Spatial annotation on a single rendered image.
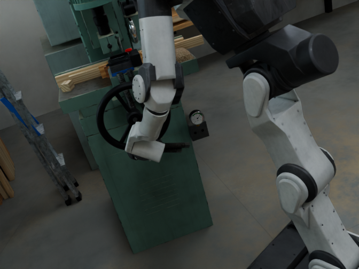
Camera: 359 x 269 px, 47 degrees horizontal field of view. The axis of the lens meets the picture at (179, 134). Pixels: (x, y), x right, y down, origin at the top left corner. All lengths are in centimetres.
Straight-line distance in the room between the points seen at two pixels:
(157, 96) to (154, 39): 15
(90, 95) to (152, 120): 60
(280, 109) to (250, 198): 107
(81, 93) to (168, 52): 72
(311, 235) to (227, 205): 88
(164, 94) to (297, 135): 45
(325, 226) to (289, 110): 42
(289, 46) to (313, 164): 40
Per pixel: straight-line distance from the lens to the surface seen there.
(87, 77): 187
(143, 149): 131
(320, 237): 149
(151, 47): 110
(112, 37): 179
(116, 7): 201
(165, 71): 110
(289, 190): 135
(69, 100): 174
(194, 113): 178
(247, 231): 213
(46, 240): 256
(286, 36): 120
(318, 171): 135
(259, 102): 123
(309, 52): 112
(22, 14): 410
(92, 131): 180
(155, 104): 114
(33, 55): 417
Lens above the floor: 147
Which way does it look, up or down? 28 degrees down
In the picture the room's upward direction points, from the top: 15 degrees counter-clockwise
